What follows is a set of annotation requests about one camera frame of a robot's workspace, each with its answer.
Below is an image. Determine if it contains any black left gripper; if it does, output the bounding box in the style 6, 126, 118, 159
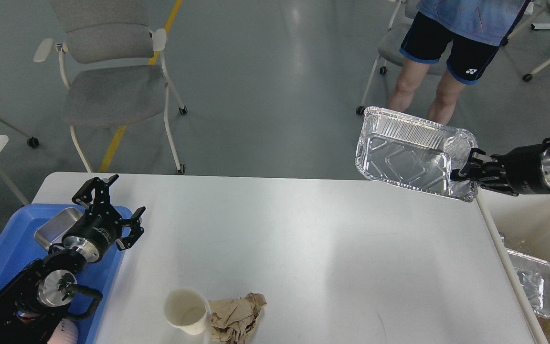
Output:
63, 174, 146, 263

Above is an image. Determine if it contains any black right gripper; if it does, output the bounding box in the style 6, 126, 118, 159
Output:
450, 144, 550, 196

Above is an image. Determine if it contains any pink ribbed mug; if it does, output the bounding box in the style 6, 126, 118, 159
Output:
20, 311, 79, 344

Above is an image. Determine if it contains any foil tray in bin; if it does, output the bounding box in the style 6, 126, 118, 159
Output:
498, 232, 550, 319

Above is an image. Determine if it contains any aluminium foil tray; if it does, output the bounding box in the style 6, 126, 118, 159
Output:
354, 107, 478, 202

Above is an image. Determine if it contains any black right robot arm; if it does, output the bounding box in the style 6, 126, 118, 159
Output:
450, 137, 550, 196

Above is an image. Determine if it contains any grey chair left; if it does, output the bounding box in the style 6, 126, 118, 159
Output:
33, 0, 188, 174

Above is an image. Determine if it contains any grey chair right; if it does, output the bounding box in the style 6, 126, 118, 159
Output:
355, 0, 447, 116

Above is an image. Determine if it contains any person in blue shirt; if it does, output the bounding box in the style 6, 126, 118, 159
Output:
386, 0, 529, 125

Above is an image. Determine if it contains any grey chair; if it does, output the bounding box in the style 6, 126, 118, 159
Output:
33, 0, 188, 174
355, 0, 447, 116

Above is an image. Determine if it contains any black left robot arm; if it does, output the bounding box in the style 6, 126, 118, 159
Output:
0, 174, 146, 344

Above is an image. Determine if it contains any blue plastic bin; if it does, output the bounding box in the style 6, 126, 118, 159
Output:
0, 204, 125, 344

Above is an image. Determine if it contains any crumpled brown paper napkin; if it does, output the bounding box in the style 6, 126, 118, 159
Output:
208, 292, 267, 344

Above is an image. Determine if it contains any white paper cup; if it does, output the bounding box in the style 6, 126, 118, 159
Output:
163, 288, 212, 335

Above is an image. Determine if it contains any stainless steel rectangular tray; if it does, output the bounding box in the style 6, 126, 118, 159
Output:
33, 207, 83, 251

